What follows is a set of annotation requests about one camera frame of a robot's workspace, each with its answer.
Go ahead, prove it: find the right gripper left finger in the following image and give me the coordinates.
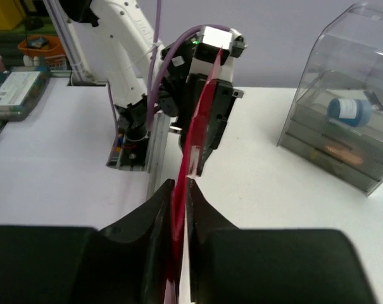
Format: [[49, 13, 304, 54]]
[[0, 179, 174, 303]]

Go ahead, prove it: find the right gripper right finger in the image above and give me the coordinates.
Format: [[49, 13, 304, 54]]
[[187, 179, 377, 303]]

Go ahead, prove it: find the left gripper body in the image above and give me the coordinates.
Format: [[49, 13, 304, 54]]
[[158, 41, 244, 174]]

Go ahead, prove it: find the red plastic folder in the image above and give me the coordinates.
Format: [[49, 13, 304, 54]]
[[163, 62, 220, 303]]

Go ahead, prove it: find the clear acrylic drawer organizer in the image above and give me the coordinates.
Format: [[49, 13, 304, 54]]
[[278, 3, 383, 195]]

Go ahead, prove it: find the blue white small jar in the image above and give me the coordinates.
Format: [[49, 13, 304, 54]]
[[327, 98, 373, 127]]

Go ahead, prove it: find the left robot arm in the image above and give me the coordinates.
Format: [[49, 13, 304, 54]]
[[60, 1, 246, 174]]

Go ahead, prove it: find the orange plastic basket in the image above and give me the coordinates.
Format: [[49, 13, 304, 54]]
[[18, 35, 66, 69]]

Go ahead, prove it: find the yellow box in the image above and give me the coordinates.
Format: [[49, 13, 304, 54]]
[[0, 0, 25, 30]]

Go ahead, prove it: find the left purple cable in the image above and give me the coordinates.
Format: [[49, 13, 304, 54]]
[[107, 0, 233, 149]]

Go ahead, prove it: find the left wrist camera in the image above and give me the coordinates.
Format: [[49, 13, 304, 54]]
[[189, 25, 247, 83]]

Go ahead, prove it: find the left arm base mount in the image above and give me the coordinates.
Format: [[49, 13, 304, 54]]
[[106, 111, 170, 198]]

